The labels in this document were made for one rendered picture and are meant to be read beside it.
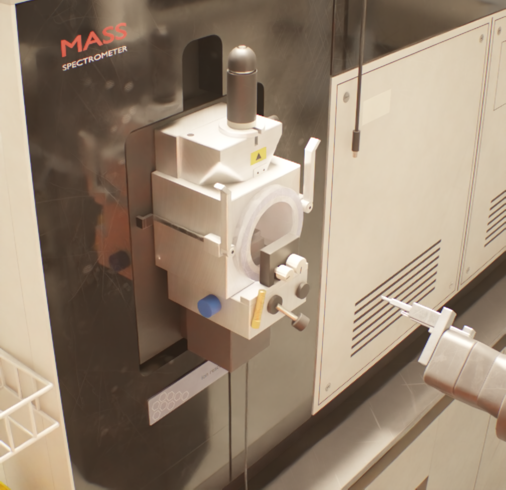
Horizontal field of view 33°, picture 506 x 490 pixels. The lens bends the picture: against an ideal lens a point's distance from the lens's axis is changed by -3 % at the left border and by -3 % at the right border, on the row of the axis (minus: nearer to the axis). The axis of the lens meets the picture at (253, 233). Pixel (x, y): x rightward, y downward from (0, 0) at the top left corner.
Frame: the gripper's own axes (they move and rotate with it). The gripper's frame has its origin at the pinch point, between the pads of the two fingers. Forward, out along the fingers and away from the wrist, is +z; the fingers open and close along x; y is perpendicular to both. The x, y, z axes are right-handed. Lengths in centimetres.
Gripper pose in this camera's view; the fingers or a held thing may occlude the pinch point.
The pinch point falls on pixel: (392, 305)
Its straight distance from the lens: 74.3
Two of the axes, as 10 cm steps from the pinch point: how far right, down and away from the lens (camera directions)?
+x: 4.7, 3.2, 8.2
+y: -4.4, 8.9, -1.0
